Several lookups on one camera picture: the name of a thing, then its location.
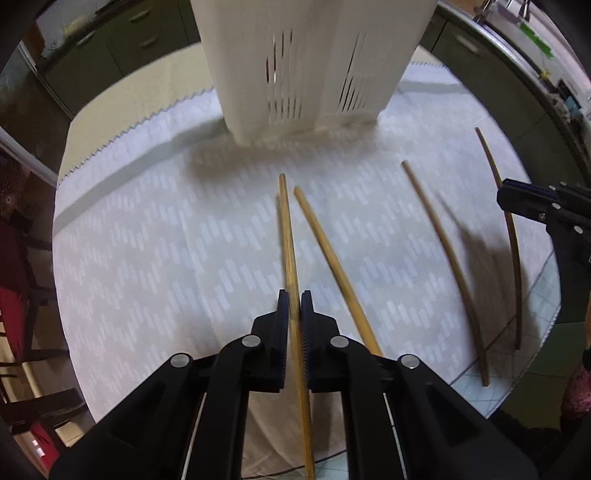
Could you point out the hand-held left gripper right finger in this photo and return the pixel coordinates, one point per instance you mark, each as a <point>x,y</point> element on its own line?
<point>323,350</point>

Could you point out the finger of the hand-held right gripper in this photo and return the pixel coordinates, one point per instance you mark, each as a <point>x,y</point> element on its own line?
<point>572,191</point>
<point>526,203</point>

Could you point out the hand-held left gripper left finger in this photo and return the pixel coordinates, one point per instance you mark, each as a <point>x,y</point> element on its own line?
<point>268,350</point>

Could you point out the dark brown wooden chopstick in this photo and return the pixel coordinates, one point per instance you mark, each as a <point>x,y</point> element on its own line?
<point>518,277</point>

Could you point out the brown chopstick with dark end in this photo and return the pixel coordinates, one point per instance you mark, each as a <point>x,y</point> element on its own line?
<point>437,230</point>

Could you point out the light bamboo chopstick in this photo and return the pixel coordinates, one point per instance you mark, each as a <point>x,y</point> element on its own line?
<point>287,240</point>
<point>323,240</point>

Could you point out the white plastic utensil holder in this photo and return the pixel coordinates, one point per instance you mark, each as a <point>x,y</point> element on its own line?
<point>240,69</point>

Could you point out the pale green checked tablecloth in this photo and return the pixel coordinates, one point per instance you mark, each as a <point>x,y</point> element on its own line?
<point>545,314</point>

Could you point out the white zigzag patterned towel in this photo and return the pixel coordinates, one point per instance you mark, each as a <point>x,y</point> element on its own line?
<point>161,277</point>

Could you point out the green sink base cabinet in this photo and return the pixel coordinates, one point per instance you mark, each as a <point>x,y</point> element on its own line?
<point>485,69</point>

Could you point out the person's pink patterned clothing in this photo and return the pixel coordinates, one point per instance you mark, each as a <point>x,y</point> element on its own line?
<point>577,392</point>

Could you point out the green plastic tray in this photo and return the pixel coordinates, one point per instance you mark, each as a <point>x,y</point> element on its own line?
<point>538,41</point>

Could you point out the steel double sink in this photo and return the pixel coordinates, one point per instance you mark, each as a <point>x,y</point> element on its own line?
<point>512,32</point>

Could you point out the dark chair with red cushion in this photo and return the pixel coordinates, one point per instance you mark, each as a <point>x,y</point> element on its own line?
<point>11,323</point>

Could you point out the pale yellow cloth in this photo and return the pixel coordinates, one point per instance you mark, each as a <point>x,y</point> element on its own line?
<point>138,92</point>

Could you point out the green drawer base cabinet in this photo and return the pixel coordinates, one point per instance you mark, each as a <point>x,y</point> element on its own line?
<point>115,50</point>

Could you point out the white sliding door frame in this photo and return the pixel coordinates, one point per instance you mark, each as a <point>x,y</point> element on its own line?
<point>27,159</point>

